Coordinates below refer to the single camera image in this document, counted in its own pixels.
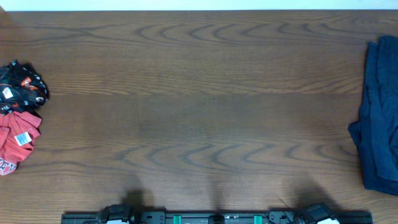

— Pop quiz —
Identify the black patterned shirt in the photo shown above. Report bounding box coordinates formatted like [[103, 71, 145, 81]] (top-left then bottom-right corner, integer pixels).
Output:
[[1, 60, 49, 115]]

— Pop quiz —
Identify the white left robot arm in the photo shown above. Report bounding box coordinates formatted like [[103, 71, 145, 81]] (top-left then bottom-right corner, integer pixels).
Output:
[[83, 204, 135, 224]]

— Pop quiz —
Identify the navy blue garment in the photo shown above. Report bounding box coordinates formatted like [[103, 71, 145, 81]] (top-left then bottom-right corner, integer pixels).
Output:
[[348, 35, 397, 195]]

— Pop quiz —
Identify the red crumpled shirt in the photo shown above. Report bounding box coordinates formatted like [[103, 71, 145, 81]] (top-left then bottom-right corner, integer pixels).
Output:
[[1, 112, 42, 175]]

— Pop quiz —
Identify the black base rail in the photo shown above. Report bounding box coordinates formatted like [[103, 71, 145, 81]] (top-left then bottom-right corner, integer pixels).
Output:
[[61, 210, 374, 224]]

